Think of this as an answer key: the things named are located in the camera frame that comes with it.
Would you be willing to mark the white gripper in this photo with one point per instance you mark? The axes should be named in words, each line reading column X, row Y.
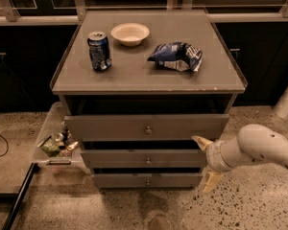
column 215, row 156

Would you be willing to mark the grey drawer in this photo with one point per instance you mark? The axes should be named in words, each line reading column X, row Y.
column 146, row 127
column 144, row 158
column 147, row 180

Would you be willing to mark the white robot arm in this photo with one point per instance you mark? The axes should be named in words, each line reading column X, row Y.
column 253, row 145

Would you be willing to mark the grey top drawer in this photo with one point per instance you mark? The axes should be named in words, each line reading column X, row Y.
column 146, row 127

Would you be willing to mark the grey bottom drawer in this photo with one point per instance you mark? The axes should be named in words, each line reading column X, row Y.
column 147, row 180

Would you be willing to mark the grey drawer cabinet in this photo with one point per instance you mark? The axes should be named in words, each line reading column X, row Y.
column 135, row 86

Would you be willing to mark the blue chip bag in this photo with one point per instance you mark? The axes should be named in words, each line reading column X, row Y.
column 177, row 56

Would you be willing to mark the snack items in bin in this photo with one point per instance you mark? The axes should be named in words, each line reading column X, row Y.
column 60, row 143

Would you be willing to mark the white paper bowl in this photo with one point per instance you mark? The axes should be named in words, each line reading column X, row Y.
column 130, row 34

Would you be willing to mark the clear plastic bin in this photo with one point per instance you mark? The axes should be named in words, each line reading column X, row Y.
column 53, row 119

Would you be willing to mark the blue soda can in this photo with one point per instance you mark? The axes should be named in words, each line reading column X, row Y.
column 99, row 51

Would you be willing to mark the white pipe post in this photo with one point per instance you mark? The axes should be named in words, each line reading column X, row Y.
column 286, row 98

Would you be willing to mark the metal railing frame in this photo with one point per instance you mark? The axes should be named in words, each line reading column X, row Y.
column 38, row 13

